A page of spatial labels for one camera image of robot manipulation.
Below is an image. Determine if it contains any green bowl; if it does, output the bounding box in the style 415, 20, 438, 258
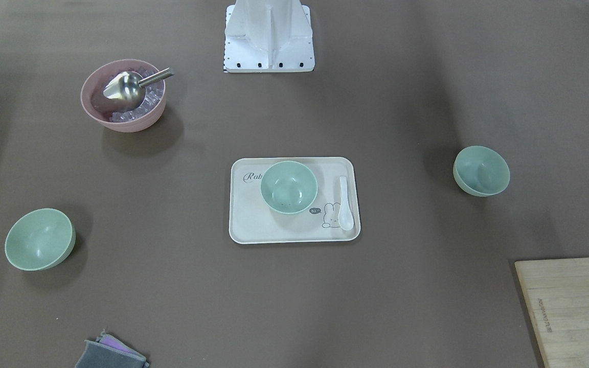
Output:
452, 145, 510, 197
5, 208, 76, 271
260, 160, 319, 215

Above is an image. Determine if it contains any green bowl on tray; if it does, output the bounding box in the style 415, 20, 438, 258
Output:
260, 160, 319, 215

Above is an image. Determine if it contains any beige rabbit tray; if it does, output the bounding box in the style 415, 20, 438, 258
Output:
229, 156, 361, 244

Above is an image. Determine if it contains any white ceramic spoon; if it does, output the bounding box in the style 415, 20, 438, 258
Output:
337, 176, 354, 231

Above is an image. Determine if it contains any pink bowl with ice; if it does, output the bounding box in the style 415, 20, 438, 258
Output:
80, 59, 167, 133

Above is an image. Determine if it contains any metal ice scoop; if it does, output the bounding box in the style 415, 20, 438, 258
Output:
103, 67, 174, 112

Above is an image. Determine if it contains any grey folded cloth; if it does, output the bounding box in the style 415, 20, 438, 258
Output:
75, 331, 150, 367

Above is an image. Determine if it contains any wooden cutting board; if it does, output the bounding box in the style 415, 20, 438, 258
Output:
514, 257, 589, 367

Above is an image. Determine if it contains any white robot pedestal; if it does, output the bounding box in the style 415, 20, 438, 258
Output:
223, 1, 315, 73

